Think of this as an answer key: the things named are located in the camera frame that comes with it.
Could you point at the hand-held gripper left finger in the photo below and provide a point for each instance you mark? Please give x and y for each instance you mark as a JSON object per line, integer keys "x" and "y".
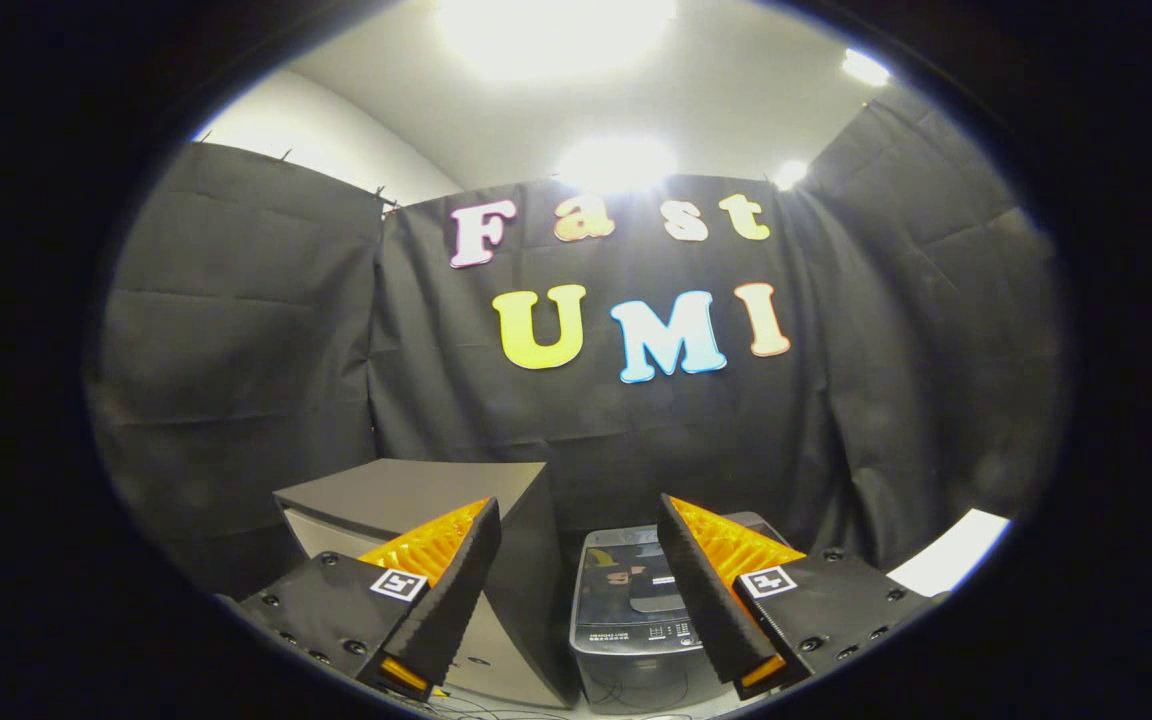
{"x": 446, "y": 605}

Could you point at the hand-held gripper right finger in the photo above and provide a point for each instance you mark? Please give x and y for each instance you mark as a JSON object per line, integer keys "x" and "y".
{"x": 706, "y": 605}

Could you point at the grey washing machine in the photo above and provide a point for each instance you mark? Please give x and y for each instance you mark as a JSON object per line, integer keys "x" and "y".
{"x": 636, "y": 680}

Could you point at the grey cabinet with black top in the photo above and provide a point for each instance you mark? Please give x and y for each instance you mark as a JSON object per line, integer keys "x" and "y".
{"x": 416, "y": 485}

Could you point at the black backdrop cloth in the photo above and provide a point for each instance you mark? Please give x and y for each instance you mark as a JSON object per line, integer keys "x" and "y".
{"x": 286, "y": 350}

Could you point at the small ceiling light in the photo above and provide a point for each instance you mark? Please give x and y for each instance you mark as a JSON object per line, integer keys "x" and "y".
{"x": 791, "y": 174}

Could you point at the large ceiling light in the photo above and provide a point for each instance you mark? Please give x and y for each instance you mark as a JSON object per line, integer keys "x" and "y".
{"x": 556, "y": 30}

